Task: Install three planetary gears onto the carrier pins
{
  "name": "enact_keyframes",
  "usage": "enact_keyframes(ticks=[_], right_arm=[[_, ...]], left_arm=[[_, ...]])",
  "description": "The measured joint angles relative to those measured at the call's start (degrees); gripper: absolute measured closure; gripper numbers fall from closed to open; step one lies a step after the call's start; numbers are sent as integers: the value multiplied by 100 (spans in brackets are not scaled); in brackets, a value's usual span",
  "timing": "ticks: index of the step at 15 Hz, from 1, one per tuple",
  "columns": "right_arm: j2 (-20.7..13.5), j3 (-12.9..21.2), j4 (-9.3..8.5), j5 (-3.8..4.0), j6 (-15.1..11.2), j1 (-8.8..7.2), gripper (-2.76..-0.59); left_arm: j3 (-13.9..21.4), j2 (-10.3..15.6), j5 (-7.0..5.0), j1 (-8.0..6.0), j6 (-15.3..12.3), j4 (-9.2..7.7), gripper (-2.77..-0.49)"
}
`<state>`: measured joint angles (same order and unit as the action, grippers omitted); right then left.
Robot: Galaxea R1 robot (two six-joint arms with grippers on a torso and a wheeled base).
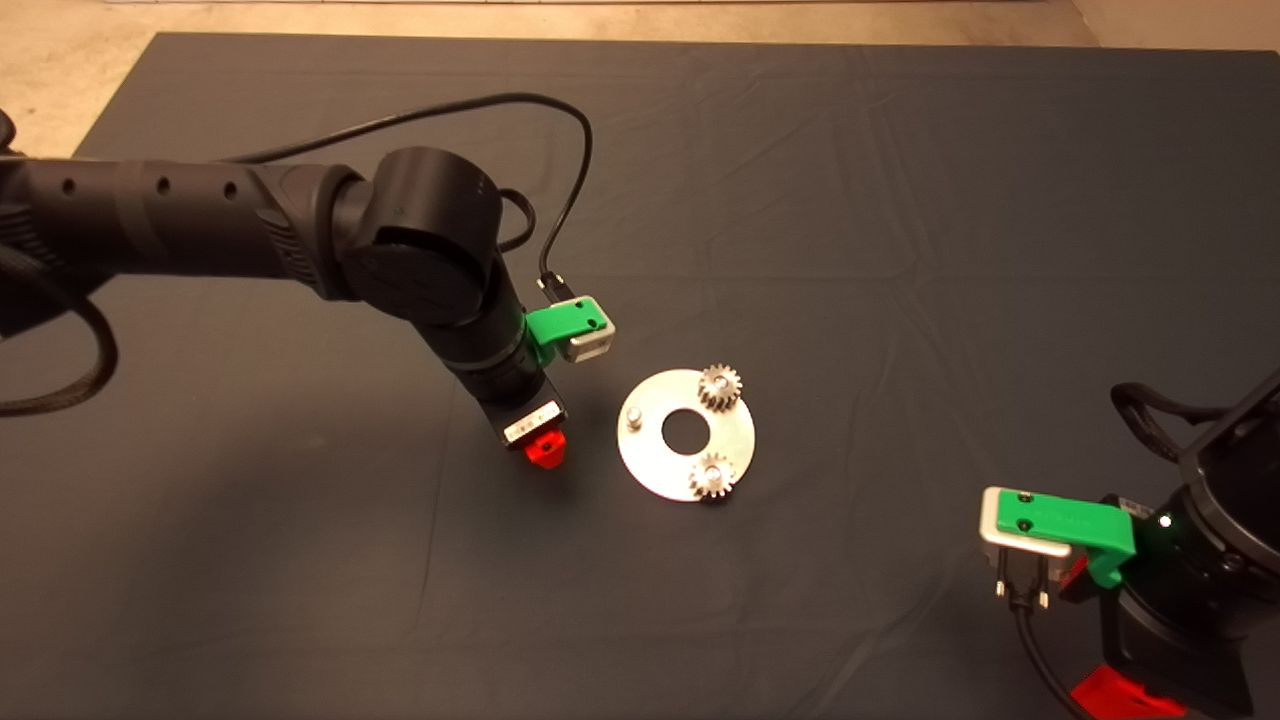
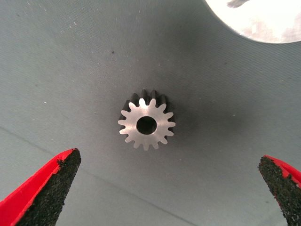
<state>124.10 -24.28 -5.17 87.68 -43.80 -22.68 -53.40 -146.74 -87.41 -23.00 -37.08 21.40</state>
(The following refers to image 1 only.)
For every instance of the green left camera mount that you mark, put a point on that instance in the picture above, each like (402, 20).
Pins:
(560, 322)

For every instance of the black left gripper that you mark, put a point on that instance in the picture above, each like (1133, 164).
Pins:
(515, 390)

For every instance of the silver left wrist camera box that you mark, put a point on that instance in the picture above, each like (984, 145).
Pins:
(590, 345)

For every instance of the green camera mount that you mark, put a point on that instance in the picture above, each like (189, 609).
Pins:
(560, 322)
(1070, 522)

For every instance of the green right camera mount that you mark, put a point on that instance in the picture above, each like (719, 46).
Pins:
(1070, 522)

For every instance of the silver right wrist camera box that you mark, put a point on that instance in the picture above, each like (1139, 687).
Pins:
(990, 525)

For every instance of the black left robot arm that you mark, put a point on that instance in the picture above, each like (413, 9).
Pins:
(420, 240)

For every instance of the dark grey table cloth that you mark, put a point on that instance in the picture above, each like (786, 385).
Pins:
(800, 150)

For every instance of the small steel planetary gear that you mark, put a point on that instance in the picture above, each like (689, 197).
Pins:
(712, 395)
(705, 482)

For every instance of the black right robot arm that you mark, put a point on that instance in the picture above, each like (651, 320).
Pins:
(1240, 470)

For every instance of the round metal carrier plate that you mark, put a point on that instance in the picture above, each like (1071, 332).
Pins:
(650, 460)

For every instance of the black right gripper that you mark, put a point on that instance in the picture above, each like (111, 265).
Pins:
(1180, 620)

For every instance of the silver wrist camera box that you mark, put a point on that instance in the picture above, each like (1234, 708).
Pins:
(990, 525)
(590, 345)

